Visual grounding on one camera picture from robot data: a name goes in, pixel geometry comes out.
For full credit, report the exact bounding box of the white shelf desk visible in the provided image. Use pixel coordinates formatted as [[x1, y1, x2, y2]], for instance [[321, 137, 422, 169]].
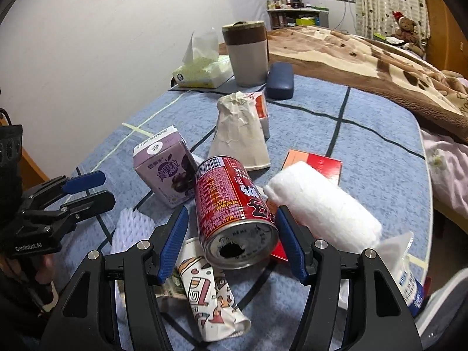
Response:
[[266, 5, 331, 32]]

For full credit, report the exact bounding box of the clear plastic wrapper blue label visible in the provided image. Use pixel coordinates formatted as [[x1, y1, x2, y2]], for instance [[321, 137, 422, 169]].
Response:
[[338, 231, 426, 319]]

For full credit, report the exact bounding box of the flat red box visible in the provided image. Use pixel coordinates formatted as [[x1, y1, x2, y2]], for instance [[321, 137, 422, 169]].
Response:
[[265, 149, 343, 264]]

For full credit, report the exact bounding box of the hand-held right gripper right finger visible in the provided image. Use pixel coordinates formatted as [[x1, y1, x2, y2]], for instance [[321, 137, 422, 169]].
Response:
[[275, 206, 426, 351]]

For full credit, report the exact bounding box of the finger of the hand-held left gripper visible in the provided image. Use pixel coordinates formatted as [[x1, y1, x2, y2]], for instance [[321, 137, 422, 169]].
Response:
[[18, 190, 116, 235], [22, 171, 107, 211]]

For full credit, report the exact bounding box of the grey paper cup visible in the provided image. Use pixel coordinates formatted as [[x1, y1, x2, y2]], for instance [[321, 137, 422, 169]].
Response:
[[208, 91, 271, 172]]

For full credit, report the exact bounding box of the yellow tissue pack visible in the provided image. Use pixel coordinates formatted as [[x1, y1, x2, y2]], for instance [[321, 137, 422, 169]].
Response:
[[171, 27, 235, 89]]

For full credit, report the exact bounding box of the navy glasses case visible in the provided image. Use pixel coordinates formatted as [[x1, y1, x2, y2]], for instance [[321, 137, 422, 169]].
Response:
[[266, 62, 295, 100]]

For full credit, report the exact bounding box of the beige brown lidded tumbler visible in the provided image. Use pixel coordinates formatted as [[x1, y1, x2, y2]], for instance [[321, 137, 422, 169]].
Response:
[[222, 20, 270, 87]]

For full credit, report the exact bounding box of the red drink can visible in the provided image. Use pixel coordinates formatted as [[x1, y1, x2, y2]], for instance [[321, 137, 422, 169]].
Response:
[[194, 155, 280, 270]]

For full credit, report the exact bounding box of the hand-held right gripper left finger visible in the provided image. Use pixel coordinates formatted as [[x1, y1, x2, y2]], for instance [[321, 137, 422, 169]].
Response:
[[38, 207, 190, 351]]

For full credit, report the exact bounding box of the green paper scrap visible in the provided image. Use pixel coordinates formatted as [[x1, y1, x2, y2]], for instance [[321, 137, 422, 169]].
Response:
[[155, 267, 188, 302]]

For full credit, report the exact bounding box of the person's left hand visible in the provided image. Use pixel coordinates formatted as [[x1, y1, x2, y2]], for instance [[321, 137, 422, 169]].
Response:
[[37, 254, 60, 307]]

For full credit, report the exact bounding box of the brown teddy bear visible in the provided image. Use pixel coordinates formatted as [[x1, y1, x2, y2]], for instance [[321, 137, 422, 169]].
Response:
[[387, 11, 426, 57]]

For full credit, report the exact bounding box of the spotted curtain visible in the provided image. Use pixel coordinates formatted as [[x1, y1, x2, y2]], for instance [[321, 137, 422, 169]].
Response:
[[353, 0, 432, 42]]

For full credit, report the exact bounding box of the pink bed sheet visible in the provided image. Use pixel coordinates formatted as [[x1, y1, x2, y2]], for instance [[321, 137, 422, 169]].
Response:
[[420, 128, 468, 220]]

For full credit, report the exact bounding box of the brown patterned blanket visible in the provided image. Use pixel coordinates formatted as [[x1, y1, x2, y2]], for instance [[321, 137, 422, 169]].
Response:
[[218, 25, 468, 143]]

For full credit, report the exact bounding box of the white tissue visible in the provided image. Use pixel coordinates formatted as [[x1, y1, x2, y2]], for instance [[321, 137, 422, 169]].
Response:
[[263, 161, 384, 253]]

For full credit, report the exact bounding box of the white foam fruit net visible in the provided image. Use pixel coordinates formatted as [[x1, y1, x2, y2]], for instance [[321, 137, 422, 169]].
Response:
[[110, 207, 158, 257]]

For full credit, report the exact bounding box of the purple milk carton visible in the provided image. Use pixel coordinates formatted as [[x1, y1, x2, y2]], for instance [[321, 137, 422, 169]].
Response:
[[132, 127, 200, 209]]

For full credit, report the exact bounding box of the small red white box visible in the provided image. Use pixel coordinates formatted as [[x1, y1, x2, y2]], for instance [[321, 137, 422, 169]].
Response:
[[243, 91, 271, 140]]

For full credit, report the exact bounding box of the blue checked tablecloth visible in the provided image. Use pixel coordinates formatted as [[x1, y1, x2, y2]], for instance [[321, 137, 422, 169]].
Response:
[[55, 73, 434, 351]]

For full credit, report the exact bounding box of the crushed patterned paper cup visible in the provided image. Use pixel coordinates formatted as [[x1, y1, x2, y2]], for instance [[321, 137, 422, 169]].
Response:
[[175, 237, 252, 342]]

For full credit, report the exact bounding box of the wooden wardrobe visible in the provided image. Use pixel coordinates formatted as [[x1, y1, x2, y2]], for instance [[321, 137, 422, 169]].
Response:
[[420, 0, 468, 81]]

